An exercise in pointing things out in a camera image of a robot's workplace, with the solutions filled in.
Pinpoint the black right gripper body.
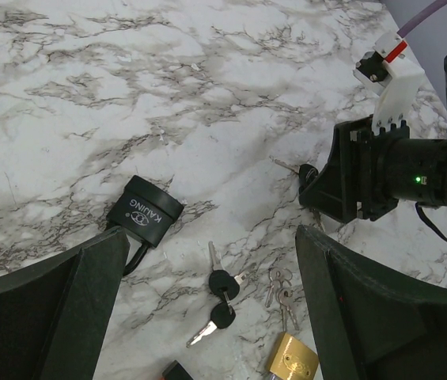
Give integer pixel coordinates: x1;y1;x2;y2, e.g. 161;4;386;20
350;117;410;221

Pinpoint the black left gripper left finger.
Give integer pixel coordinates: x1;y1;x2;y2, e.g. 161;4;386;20
0;227;130;379

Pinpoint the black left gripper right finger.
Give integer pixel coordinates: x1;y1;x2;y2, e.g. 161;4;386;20
295;226;447;379

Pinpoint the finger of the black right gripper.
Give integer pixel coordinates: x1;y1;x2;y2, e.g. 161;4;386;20
299;123;356;221

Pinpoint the black-headed key bunch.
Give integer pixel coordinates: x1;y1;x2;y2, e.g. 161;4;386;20
187;241;256;348
271;157;325;232

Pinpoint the black Kaijing padlock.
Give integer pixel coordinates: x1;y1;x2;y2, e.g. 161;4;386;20
106;175;184;276

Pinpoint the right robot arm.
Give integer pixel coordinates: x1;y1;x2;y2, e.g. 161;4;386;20
299;56;447;223

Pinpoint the small silver key bunch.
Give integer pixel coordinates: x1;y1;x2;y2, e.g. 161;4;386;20
265;267;300;332

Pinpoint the brass padlock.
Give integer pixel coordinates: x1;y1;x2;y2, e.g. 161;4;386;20
266;332;319;380

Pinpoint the orange and black padlock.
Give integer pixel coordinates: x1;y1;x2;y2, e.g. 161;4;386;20
161;360;193;380

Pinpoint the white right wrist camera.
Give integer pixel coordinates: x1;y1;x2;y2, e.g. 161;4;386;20
354;32;425;135

